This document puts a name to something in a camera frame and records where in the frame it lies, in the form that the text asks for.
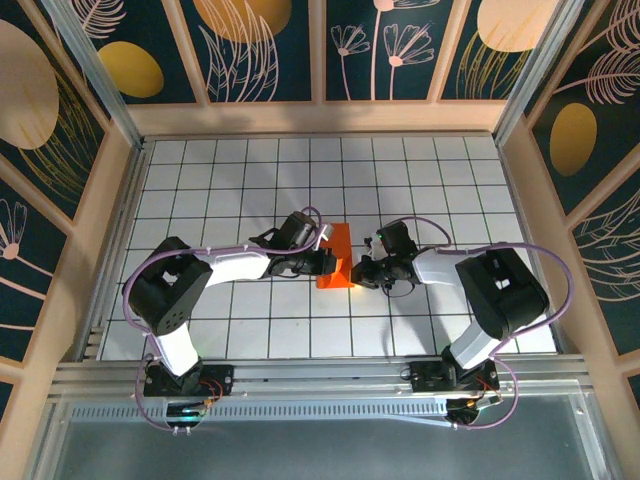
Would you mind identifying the orange cloth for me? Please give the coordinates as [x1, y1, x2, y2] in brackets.
[315, 223, 357, 290]

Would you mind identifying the black controller board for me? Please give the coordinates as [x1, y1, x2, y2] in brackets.
[446, 394, 503, 427]
[164, 398, 221, 421]

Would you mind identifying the aluminium table edge rail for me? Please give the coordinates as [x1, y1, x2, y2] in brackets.
[494, 134, 571, 356]
[74, 139, 151, 361]

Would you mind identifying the aluminium corner post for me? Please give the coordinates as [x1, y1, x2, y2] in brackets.
[492, 0, 601, 144]
[42, 0, 146, 146]

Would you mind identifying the white grid mat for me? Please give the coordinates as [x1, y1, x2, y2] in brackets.
[99, 137, 559, 361]

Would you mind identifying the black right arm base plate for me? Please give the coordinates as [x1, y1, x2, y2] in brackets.
[408, 359, 500, 394]

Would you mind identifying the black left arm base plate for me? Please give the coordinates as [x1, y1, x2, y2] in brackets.
[143, 363, 235, 398]

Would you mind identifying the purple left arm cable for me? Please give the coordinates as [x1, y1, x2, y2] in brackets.
[122, 205, 324, 435]

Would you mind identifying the grey frosted panel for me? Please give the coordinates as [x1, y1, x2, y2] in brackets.
[29, 394, 619, 480]

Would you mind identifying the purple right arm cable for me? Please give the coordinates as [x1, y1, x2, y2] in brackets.
[394, 217, 575, 431]

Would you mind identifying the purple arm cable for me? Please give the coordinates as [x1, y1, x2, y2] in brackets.
[122, 205, 324, 435]
[394, 217, 575, 431]

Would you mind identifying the grey slotted cable duct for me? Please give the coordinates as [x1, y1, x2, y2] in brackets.
[69, 398, 451, 426]

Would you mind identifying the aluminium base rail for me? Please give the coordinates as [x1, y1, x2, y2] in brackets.
[49, 355, 594, 401]

